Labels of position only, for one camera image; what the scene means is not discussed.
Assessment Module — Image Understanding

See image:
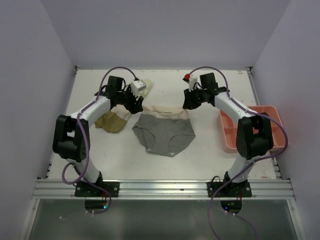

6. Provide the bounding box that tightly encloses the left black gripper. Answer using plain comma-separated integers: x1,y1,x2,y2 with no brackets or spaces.
116,84,144,114

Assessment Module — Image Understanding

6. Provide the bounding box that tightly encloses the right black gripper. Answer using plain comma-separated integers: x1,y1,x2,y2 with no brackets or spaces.
183,85,207,109

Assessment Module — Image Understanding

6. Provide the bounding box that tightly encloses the grey and cream underwear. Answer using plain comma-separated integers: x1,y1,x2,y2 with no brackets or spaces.
132,105,196,158

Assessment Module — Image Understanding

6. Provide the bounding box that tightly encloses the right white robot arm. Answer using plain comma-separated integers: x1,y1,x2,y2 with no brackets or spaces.
182,73,274,197

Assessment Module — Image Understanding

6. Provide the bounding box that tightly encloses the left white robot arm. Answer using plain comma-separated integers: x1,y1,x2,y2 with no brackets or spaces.
52,76,147,197

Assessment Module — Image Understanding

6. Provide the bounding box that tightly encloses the olive and cream underwear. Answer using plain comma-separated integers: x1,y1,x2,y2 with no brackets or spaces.
94,105,132,134

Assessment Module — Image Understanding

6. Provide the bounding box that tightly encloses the pale green underwear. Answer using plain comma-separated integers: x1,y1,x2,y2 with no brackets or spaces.
139,79,154,99

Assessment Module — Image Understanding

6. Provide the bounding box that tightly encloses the pink divided tray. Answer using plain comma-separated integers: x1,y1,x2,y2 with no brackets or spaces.
218,105,290,154

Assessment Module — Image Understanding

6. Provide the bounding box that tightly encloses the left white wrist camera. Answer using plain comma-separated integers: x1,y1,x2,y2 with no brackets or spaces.
130,80,147,96

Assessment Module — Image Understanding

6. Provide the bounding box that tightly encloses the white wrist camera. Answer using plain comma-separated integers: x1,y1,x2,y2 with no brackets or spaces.
182,73,198,92
130,80,147,96

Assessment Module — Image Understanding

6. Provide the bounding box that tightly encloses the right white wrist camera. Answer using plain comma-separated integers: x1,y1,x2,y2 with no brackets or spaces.
182,73,198,92

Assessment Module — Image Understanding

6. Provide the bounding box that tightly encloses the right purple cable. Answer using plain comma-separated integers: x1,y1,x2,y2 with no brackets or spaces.
188,66,289,240

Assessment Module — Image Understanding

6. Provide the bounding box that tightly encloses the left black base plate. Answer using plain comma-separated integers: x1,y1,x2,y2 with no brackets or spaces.
74,181,120,198

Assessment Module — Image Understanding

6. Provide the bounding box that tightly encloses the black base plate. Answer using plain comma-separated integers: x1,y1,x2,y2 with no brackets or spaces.
206,176,253,198
74,181,120,198

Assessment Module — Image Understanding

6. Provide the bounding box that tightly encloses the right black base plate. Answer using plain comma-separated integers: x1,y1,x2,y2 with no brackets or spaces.
206,176,253,198

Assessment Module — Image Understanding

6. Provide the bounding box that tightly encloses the aluminium mounting rail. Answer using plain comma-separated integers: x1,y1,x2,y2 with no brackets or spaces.
32,179,295,200

